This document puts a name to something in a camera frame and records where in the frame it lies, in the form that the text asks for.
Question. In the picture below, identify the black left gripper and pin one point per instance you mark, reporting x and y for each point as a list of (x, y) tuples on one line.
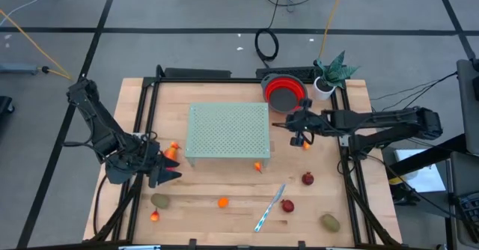
[(151, 160)]

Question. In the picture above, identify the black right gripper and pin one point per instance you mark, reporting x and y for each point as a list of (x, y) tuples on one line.
[(312, 122)]

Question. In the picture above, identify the red orange toy mango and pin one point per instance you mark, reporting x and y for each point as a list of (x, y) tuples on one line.
[(170, 155)]

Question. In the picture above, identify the brown green toy kiwi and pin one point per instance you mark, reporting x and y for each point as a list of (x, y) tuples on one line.
[(160, 201), (331, 223)]

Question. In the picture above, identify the red collapsible colander grey rim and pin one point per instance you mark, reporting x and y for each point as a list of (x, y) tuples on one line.
[(284, 93)]

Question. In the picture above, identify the dark red toy pomegranate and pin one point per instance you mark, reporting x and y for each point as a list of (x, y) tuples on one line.
[(307, 179), (287, 206)]

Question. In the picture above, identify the orange toy tangerine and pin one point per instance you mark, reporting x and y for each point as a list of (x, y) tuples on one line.
[(223, 203)]

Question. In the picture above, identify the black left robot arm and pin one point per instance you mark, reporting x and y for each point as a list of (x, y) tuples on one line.
[(101, 126)]

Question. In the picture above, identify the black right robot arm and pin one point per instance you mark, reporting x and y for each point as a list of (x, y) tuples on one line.
[(374, 121)]

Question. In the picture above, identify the snake plant in white pot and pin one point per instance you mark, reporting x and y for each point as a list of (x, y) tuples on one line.
[(322, 89)]

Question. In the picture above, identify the perforated black box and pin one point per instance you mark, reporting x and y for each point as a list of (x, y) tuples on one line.
[(284, 72)]

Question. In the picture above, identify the pale green perforated metal rack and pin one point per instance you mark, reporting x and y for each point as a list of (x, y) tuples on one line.
[(228, 130)]

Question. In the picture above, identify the plain black box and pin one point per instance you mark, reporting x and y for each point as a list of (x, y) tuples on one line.
[(198, 73)]

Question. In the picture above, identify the black desk beam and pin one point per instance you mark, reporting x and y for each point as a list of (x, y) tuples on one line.
[(434, 153)]

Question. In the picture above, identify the white box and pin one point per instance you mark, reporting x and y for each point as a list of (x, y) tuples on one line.
[(426, 179)]

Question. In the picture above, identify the black caster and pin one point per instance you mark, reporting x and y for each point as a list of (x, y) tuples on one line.
[(4, 104)]

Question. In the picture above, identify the grey chair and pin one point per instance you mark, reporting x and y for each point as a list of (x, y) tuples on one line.
[(467, 108)]

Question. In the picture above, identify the grey desk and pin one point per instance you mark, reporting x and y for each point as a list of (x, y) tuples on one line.
[(464, 175)]

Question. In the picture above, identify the grey floor bar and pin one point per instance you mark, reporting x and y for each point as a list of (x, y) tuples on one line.
[(18, 69)]

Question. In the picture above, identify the black keyboard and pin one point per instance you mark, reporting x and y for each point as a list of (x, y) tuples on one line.
[(471, 209)]

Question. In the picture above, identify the black aluminium table frame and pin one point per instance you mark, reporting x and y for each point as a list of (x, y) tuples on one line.
[(209, 80)]

